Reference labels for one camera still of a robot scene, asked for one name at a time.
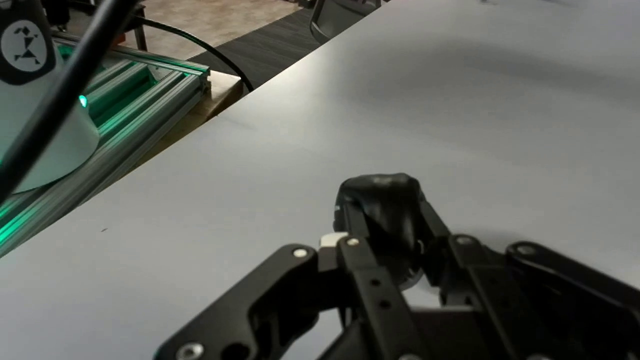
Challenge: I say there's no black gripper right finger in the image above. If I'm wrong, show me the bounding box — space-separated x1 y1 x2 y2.
418 199 640 360

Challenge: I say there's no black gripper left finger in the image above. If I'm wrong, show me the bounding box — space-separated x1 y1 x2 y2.
154 237 428 360

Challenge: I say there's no black round object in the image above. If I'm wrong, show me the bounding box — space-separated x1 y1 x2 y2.
333 171 422 290

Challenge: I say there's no green aluminium frame rail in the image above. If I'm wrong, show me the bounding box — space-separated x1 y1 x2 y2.
0 50 210 255

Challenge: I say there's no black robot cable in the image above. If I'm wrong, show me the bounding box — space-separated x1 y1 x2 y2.
0 0 255 201

